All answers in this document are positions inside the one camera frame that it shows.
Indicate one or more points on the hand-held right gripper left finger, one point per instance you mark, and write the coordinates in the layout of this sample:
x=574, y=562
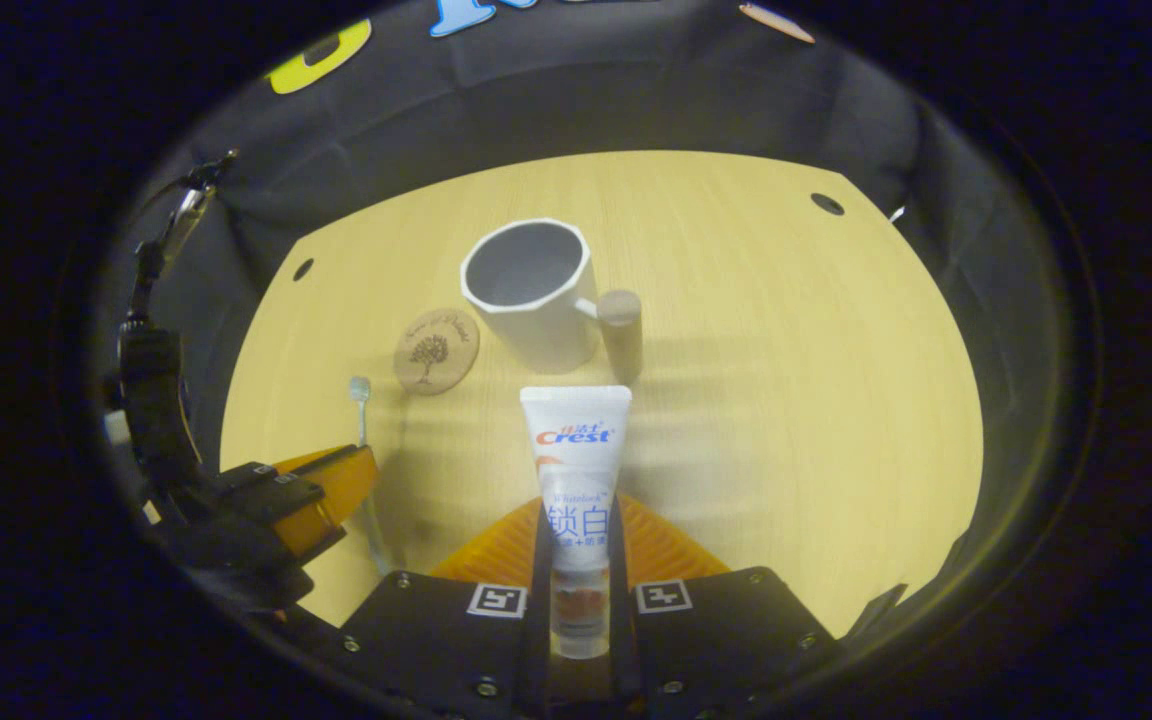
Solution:
x=436, y=640

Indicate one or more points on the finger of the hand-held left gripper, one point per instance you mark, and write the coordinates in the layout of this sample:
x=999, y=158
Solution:
x=306, y=530
x=346, y=480

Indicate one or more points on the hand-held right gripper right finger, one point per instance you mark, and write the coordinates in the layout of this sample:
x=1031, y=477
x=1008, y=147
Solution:
x=726, y=640

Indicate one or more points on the pale blue toothbrush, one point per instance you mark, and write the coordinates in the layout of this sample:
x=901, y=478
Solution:
x=361, y=400

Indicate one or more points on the round wooden coaster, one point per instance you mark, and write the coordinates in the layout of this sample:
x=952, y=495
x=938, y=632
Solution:
x=436, y=350

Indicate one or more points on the white toothpaste tube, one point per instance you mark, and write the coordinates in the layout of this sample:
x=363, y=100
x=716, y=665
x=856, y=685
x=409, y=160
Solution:
x=576, y=470

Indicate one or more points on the wooden desktop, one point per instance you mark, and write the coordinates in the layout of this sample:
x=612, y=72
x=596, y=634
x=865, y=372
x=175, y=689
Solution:
x=786, y=400

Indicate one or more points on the black backdrop cloth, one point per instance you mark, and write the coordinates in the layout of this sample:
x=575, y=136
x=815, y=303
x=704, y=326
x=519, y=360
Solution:
x=576, y=100

